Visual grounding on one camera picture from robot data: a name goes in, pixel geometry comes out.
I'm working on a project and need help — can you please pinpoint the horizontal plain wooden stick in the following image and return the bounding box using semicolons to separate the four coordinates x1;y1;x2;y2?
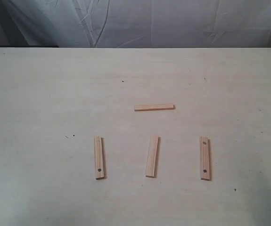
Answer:
134;104;175;112

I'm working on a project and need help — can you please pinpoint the white backdrop cloth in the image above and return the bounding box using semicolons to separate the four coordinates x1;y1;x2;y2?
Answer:
0;0;271;48

